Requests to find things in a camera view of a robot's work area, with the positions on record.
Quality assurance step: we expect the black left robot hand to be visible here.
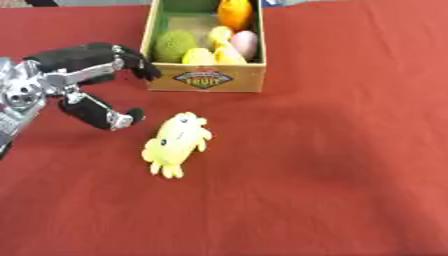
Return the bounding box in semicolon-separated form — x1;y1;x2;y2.
21;42;163;132

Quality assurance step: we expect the tan cardboard box green inside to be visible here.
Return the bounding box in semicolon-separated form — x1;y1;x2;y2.
138;0;268;93

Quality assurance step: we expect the green knitted ball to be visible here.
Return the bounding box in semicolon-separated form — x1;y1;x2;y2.
152;29;200;64

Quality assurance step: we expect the yellow toy lemon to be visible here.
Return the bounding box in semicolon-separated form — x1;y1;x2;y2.
180;47;217;65

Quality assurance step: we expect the yellow soft toy crab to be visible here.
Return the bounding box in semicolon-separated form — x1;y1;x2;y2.
140;111;214;180

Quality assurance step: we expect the pale yellow toy fruit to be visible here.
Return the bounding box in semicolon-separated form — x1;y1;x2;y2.
206;25;237;48

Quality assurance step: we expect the yellow toy banana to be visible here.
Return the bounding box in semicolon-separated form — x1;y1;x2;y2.
211;44;249;65

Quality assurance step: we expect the orange toy fruit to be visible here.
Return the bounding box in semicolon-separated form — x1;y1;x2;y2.
215;0;256;33

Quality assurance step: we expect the pink toy egg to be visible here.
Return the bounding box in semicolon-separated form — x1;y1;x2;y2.
229;30;259;62

